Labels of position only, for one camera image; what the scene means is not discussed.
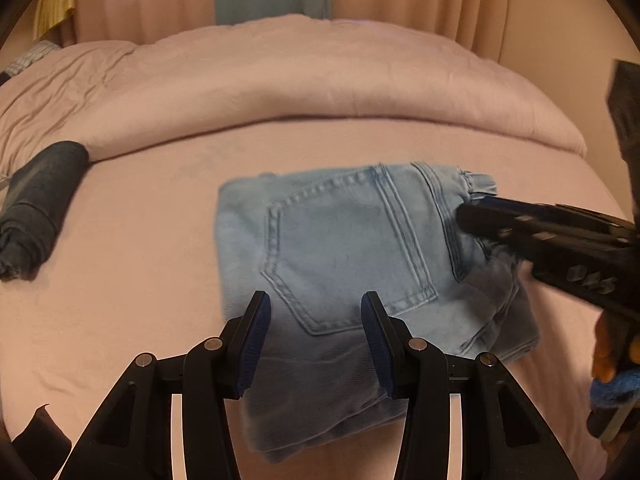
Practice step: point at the plaid pillow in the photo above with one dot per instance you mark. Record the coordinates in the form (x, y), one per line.
(30, 57)

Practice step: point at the pink duvet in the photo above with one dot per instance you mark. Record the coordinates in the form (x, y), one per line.
(300, 75)

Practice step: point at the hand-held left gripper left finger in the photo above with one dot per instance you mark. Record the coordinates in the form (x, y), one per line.
(252, 342)

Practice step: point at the person's right hand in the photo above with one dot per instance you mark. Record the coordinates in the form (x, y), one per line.
(607, 350)

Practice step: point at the light blue denim pants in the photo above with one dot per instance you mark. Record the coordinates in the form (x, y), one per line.
(350, 240)

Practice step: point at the pink bed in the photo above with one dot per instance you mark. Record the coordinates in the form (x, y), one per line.
(150, 210)

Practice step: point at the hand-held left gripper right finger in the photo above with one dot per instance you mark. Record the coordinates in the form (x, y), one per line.
(377, 342)

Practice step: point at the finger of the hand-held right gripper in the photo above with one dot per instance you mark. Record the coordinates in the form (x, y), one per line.
(585, 217)
(550, 255)

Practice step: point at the dark cloth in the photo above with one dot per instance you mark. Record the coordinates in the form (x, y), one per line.
(42, 442)

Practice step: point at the dark folded pants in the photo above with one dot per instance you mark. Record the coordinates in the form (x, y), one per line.
(35, 205)

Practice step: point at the yellow cloth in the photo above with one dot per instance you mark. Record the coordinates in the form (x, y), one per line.
(52, 7)

